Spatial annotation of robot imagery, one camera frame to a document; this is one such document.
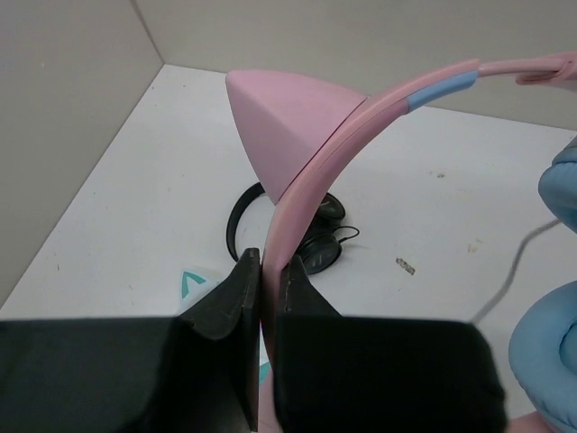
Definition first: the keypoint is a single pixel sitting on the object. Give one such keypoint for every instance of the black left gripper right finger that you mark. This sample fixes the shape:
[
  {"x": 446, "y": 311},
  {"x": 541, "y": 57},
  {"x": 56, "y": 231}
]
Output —
[{"x": 335, "y": 373}]

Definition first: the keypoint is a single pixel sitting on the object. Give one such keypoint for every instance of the teal cat ear headphones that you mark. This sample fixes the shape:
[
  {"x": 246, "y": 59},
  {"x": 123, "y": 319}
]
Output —
[{"x": 195, "y": 283}]

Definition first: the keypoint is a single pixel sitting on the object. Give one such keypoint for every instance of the small tape scrap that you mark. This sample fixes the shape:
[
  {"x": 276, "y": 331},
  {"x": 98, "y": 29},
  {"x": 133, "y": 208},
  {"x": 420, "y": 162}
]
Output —
[{"x": 405, "y": 266}]

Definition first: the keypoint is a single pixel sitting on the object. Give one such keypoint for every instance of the pink blue cat ear headphones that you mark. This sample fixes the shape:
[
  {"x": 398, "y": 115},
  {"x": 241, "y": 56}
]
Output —
[{"x": 299, "y": 134}]

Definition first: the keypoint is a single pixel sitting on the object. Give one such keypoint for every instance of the black over-ear headphones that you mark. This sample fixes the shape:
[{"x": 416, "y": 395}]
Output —
[{"x": 321, "y": 245}]

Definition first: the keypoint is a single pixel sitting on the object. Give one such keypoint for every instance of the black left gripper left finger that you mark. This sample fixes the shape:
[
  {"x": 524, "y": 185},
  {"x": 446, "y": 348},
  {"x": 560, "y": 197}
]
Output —
[{"x": 194, "y": 372}]

